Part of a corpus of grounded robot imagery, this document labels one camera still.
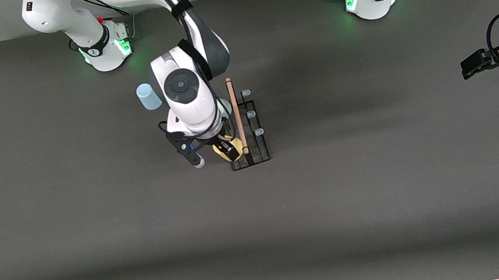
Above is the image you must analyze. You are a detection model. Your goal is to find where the yellow plastic cup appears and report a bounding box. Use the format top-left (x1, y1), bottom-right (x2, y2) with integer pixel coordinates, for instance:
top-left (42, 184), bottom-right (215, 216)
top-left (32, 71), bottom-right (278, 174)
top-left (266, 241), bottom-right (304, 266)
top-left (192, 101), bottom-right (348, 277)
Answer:
top-left (211, 132), bottom-right (246, 163)

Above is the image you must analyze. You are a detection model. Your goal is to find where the light blue plastic cup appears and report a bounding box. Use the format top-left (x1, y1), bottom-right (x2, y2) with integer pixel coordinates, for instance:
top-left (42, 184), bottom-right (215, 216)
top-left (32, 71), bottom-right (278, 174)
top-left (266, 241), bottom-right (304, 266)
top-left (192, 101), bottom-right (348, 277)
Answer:
top-left (135, 80), bottom-right (164, 113)

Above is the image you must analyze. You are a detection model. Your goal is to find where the black right arm base cable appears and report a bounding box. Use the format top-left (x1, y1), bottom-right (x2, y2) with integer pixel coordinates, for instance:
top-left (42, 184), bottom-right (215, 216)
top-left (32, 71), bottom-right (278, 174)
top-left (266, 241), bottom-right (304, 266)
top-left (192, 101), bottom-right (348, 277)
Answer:
top-left (73, 0), bottom-right (136, 26)

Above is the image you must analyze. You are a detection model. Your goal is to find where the black wire cup holder rack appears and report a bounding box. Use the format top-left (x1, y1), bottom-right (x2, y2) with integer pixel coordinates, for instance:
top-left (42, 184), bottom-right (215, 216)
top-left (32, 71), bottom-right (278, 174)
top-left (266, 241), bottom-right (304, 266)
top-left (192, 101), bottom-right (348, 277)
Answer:
top-left (215, 73), bottom-right (274, 173)

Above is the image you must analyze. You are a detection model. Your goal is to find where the black cable along right arm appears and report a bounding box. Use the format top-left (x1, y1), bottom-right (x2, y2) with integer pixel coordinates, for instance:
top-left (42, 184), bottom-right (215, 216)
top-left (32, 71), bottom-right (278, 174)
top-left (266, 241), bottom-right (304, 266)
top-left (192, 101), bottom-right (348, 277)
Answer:
top-left (144, 0), bottom-right (216, 91)

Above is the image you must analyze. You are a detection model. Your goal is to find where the pale green plastic cup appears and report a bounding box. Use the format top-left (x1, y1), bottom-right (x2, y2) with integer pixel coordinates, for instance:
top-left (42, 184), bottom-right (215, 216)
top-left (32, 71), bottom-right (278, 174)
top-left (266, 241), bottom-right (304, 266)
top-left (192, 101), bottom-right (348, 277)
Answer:
top-left (216, 97), bottom-right (234, 119)

